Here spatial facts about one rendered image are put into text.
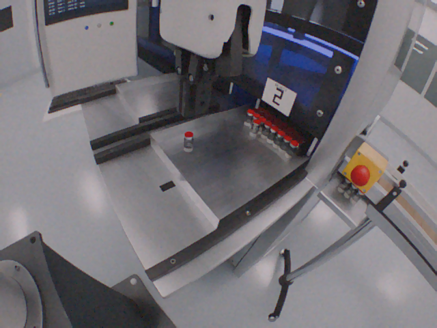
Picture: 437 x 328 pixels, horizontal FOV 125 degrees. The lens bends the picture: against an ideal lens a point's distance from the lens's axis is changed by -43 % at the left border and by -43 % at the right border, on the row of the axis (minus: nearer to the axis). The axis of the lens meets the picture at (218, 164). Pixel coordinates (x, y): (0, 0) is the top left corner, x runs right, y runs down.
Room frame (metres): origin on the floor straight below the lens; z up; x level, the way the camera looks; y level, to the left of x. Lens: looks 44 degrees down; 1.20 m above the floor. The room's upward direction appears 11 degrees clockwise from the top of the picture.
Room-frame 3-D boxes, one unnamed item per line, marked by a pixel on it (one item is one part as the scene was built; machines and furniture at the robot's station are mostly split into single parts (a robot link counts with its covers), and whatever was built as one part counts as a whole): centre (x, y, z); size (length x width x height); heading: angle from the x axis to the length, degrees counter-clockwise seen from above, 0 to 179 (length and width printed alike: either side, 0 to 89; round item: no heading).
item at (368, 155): (0.28, -0.31, 0.99); 0.08 x 0.07 x 0.07; 136
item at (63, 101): (0.67, 0.65, 0.82); 0.40 x 0.14 x 0.02; 128
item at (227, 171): (0.37, -0.04, 0.90); 0.34 x 0.26 x 0.04; 136
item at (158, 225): (0.44, 0.13, 0.87); 0.70 x 0.48 x 0.02; 46
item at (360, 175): (0.25, -0.27, 0.99); 0.04 x 0.04 x 0.04; 46
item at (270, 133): (0.45, -0.12, 0.90); 0.18 x 0.02 x 0.05; 46
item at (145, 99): (0.61, 0.20, 0.90); 0.34 x 0.26 x 0.04; 136
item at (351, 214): (0.30, -0.35, 0.87); 0.14 x 0.13 x 0.02; 136
